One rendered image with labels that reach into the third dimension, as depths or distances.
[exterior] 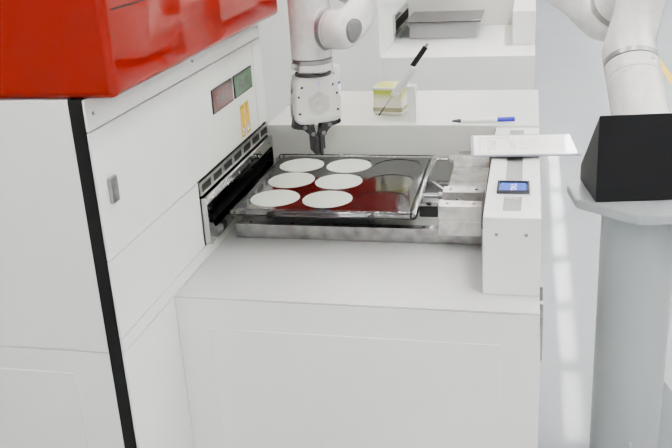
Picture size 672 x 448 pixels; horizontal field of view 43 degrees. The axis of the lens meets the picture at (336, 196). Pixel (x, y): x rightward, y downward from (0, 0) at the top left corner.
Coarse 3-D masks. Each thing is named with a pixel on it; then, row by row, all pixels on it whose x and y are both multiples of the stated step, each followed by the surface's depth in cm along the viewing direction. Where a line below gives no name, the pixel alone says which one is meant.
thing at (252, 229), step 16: (240, 224) 172; (256, 224) 171; (272, 224) 170; (288, 224) 170; (304, 224) 170; (320, 224) 169; (336, 224) 168; (352, 224) 168; (368, 224) 168; (384, 224) 167; (352, 240) 168; (368, 240) 167; (384, 240) 166; (400, 240) 166; (416, 240) 165; (432, 240) 164; (448, 240) 163; (464, 240) 163; (480, 240) 162
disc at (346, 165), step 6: (336, 162) 191; (342, 162) 190; (348, 162) 190; (354, 162) 190; (360, 162) 190; (366, 162) 190; (330, 168) 187; (336, 168) 187; (342, 168) 186; (348, 168) 186; (354, 168) 186; (360, 168) 186; (366, 168) 185
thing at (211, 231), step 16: (256, 144) 193; (272, 144) 201; (240, 160) 182; (256, 160) 189; (272, 160) 202; (224, 176) 172; (240, 176) 179; (256, 176) 193; (208, 192) 163; (224, 192) 169; (240, 192) 183; (208, 208) 161; (208, 224) 161; (224, 224) 170; (208, 240) 163
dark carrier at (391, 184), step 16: (288, 160) 194; (336, 160) 192; (368, 160) 191; (384, 160) 190; (400, 160) 190; (416, 160) 189; (272, 176) 184; (320, 176) 182; (368, 176) 180; (384, 176) 180; (400, 176) 179; (416, 176) 178; (256, 192) 174; (304, 192) 173; (352, 192) 171; (368, 192) 170; (384, 192) 170; (400, 192) 169; (416, 192) 169; (256, 208) 165; (272, 208) 165; (288, 208) 164; (304, 208) 164; (320, 208) 163; (336, 208) 163; (352, 208) 162; (368, 208) 162; (384, 208) 162; (400, 208) 161
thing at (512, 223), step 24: (504, 168) 161; (528, 168) 160; (504, 216) 138; (528, 216) 137; (504, 240) 139; (528, 240) 138; (504, 264) 140; (528, 264) 139; (504, 288) 142; (528, 288) 141
